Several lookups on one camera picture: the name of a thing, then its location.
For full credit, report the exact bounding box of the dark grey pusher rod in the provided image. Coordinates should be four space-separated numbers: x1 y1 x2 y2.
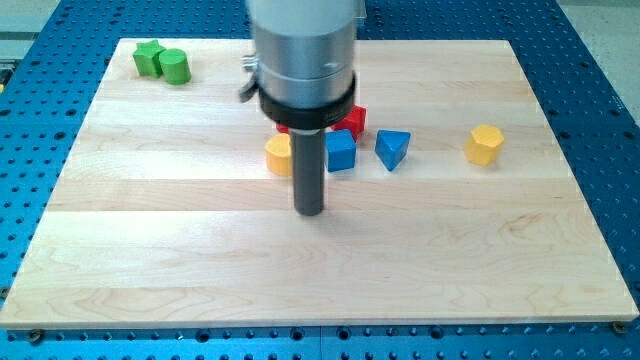
289 129 325 216

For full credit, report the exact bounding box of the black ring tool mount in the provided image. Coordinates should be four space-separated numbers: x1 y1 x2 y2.
258 72 356 130

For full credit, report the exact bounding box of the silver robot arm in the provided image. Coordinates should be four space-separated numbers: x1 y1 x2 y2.
239 0 366 216

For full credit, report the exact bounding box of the light wooden board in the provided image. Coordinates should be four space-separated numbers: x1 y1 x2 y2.
0 38 640 330

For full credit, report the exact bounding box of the red block behind rod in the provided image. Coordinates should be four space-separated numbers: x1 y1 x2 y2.
276 123 289 134

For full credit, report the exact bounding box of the blue cube block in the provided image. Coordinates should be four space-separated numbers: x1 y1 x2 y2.
325 129 357 172

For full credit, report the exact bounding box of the red block right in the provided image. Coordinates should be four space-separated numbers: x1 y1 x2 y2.
331 105 367 142

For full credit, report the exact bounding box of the blue triangular prism block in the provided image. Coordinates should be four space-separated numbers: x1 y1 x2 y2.
374 129 411 172

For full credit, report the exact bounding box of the green cylinder block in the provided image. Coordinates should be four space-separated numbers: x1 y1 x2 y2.
159 48 191 85

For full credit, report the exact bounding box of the green star block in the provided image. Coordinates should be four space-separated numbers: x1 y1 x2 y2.
133 39 166 78

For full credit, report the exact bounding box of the yellow hexagon block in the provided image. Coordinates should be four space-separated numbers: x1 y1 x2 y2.
464 124 505 166

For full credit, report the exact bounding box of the blue perforated metal base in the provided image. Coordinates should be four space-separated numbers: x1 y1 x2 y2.
1 1 639 359

